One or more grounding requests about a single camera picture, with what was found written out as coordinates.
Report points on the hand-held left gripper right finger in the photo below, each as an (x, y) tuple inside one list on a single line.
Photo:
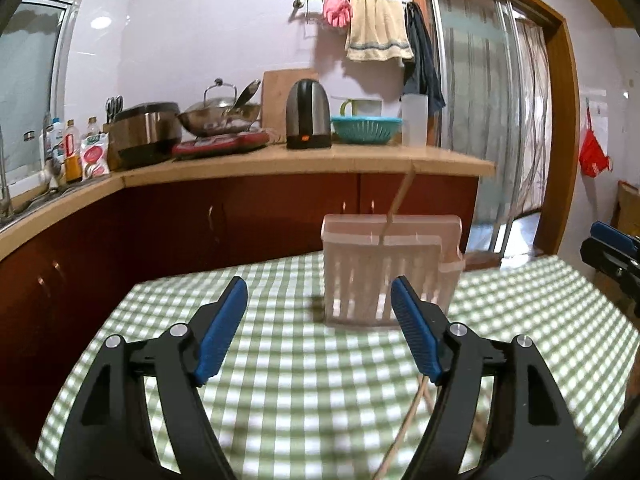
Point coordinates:
[(415, 330)]

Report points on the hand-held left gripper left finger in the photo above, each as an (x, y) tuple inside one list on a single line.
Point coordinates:
[(220, 330)]

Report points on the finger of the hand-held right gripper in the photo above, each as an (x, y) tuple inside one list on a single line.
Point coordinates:
[(612, 236), (612, 265)]

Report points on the pale pink perforated utensil holder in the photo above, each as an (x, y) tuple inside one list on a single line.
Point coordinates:
[(360, 270)]

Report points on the red plastic bag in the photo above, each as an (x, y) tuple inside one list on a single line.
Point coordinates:
[(594, 152)]

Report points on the green checked tablecloth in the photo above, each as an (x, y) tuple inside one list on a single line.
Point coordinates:
[(300, 385)]

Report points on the sliding glass door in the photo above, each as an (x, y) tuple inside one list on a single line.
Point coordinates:
[(480, 110)]

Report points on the red induction cooker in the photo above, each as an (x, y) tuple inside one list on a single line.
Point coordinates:
[(220, 146)]

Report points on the teal plastic colander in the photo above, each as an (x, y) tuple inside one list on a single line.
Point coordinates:
[(367, 130)]

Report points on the steel rice cooker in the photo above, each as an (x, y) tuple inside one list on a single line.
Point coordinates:
[(145, 135)]

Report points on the translucent plastic container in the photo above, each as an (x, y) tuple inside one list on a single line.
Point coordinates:
[(414, 120)]

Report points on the steel wok with lid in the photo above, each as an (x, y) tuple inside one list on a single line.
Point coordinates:
[(215, 119)]

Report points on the red and white seasoning pouch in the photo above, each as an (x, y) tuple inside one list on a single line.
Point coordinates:
[(95, 157)]

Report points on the bottle with yellow liquid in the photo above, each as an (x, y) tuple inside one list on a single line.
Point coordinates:
[(73, 160)]

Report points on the steel electric kettle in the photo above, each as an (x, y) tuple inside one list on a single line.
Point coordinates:
[(309, 115)]

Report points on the wooden cutting board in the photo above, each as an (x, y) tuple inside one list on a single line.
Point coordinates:
[(275, 95)]

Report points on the scissors in knife block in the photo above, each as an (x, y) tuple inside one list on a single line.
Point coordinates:
[(114, 107)]

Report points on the dark hanging cloth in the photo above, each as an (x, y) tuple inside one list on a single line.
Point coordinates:
[(425, 60)]

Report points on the beige hanging towel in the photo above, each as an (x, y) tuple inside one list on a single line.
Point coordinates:
[(377, 30)]

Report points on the kitchen window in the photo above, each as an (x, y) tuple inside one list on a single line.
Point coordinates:
[(30, 85)]

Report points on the pink rubber gloves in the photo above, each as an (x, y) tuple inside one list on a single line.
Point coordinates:
[(337, 10)]

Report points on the wooden door frame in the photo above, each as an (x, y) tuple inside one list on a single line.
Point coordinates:
[(565, 110)]

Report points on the metal wall towel rack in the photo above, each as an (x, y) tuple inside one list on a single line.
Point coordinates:
[(310, 2)]

